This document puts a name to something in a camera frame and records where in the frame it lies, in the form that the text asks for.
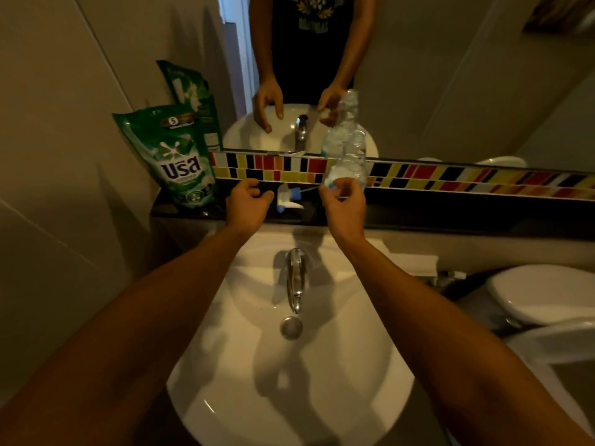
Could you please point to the person's left hand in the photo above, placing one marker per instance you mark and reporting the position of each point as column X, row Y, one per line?
column 246, row 211

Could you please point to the person's right hand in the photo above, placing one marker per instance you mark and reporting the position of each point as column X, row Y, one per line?
column 348, row 218

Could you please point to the person's right forearm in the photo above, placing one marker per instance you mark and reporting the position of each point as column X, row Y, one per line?
column 441, row 343

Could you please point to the white toilet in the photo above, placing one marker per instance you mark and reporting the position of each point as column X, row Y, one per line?
column 539, row 292

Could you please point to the white spray trigger head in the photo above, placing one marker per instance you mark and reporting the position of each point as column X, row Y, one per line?
column 286, row 202

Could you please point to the white ceramic sink basin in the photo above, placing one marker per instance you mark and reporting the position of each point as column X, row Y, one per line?
column 344, row 366

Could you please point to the chrome sink drain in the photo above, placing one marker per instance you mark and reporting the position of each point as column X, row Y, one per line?
column 291, row 328

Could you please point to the black stone ledge shelf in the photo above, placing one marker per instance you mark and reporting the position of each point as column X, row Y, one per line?
column 465, row 213

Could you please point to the green detergent refill pouch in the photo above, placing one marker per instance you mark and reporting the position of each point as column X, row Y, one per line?
column 172, row 162

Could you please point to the clear spray bottle blue label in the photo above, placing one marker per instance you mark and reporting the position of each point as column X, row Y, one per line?
column 351, row 167

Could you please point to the colourful mosaic tile strip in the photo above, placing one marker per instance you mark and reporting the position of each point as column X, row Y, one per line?
column 441, row 174

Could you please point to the chrome faucet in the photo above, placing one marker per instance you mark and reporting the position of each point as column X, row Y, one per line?
column 295, row 278

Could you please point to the person's left forearm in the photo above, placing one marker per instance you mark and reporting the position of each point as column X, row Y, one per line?
column 139, row 329

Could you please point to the large wall mirror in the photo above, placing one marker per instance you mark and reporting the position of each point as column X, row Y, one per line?
column 441, row 88

